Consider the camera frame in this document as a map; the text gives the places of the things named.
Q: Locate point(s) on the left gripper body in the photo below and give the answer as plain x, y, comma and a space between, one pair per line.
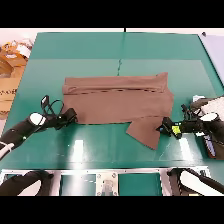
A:
67, 117

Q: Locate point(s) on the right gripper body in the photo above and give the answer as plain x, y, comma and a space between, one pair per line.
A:
171, 128

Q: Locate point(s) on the brown T-shirt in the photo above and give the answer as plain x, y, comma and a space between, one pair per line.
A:
116, 103

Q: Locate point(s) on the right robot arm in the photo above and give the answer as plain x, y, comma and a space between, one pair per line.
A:
213, 125

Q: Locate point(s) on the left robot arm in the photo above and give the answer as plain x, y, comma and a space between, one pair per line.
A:
23, 127

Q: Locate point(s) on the white garment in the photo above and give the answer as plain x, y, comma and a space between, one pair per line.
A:
211, 104

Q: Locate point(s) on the pale cardboard box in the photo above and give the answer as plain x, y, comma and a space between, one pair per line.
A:
8, 93

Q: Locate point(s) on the brown cardboard box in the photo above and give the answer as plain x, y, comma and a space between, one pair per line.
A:
11, 63

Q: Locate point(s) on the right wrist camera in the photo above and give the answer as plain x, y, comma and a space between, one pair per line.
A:
185, 110

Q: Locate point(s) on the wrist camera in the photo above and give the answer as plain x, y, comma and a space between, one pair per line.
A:
45, 100
185, 110

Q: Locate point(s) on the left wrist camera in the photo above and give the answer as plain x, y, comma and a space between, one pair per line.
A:
45, 100

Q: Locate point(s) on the silver frame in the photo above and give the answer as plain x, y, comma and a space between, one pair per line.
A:
106, 181

